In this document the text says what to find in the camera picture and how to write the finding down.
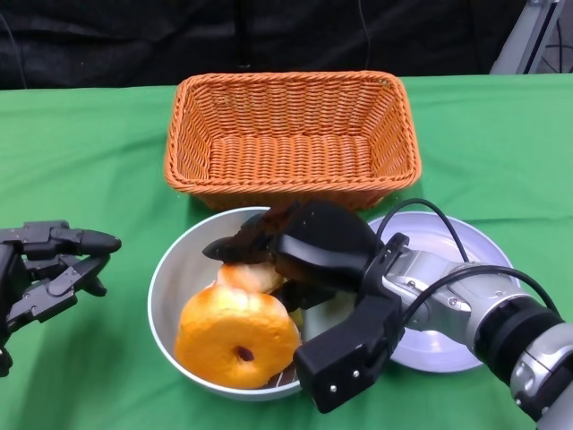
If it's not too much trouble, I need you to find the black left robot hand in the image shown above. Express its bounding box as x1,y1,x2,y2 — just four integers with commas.
0,219,123,346

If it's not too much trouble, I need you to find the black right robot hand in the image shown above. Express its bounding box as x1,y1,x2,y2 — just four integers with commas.
201,200,381,314

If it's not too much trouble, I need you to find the oval orange bread roll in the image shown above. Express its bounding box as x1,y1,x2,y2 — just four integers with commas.
217,262,286,295

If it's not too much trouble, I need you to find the orange ring donut bread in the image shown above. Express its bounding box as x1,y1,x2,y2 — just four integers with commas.
174,286,301,389

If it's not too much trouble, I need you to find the pale green bowl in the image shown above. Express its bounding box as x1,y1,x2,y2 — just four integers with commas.
147,206,341,402

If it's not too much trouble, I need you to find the orange wicker basket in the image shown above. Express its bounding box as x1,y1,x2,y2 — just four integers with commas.
164,70,422,212

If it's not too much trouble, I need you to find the chocolate cake with cherry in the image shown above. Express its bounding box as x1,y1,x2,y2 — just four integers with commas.
263,365,301,389

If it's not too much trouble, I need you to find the lavender round plate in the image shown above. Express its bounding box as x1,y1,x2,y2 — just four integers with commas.
366,211,523,374

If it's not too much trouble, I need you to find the green tablecloth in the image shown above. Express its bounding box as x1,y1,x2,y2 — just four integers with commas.
0,73,573,430

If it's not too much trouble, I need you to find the black stand pole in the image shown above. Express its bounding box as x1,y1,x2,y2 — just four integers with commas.
235,0,259,72

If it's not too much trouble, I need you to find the black backdrop cloth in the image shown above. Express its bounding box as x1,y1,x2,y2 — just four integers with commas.
0,0,573,90

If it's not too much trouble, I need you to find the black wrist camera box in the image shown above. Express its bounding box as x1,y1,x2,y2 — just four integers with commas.
294,232,411,414

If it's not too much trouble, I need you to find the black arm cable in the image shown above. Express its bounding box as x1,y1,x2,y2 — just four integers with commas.
375,198,560,319

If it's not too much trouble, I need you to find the thin black cable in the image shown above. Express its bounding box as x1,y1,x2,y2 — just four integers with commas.
356,0,373,72

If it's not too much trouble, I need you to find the silver aluminium frame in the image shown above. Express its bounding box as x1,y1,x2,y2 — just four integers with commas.
490,0,573,75

